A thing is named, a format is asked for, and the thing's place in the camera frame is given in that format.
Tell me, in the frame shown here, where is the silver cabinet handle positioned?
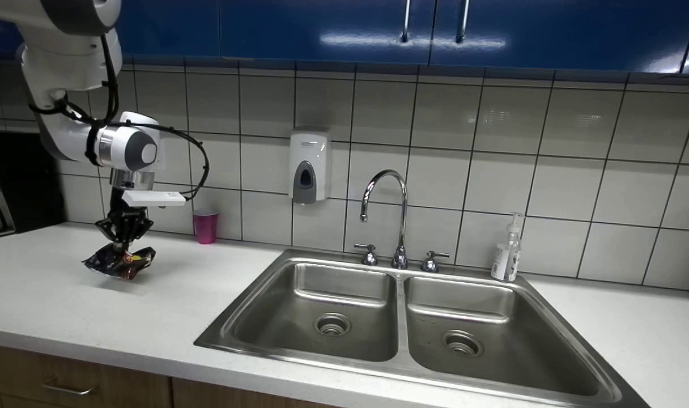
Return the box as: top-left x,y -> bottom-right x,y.
400,0 -> 415,45
454,0 -> 475,45

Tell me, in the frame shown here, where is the chrome faucet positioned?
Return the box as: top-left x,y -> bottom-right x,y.
359,165 -> 413,271

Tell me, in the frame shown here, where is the wooden drawer front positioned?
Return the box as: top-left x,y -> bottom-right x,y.
171,376 -> 341,408
0,339 -> 175,408

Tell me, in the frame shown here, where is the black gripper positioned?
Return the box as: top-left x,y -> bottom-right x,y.
94,184 -> 156,250

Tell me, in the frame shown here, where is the white wall soap dispenser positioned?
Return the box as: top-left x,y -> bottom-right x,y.
285,130 -> 333,207

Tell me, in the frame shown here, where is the chrome faucet handle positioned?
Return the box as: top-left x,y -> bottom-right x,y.
418,250 -> 452,275
352,241 -> 382,267

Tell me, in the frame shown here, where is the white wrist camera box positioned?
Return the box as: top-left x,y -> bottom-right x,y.
120,185 -> 188,211

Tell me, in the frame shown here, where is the black box appliance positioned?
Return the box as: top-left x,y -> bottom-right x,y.
0,130 -> 68,230

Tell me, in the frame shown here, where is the clear soap pump bottle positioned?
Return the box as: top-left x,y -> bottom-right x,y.
489,211 -> 529,286

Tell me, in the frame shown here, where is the black chips packet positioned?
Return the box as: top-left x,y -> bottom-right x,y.
82,242 -> 160,283

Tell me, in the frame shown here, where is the pink plastic cup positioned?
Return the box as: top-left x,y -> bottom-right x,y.
190,211 -> 221,246

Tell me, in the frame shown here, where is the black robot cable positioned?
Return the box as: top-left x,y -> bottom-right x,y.
27,32 -> 213,204

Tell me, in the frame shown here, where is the stainless steel double sink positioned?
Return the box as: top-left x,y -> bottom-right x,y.
194,246 -> 650,408

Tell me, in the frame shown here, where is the metal drawer handle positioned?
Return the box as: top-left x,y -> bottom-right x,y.
39,380 -> 101,400

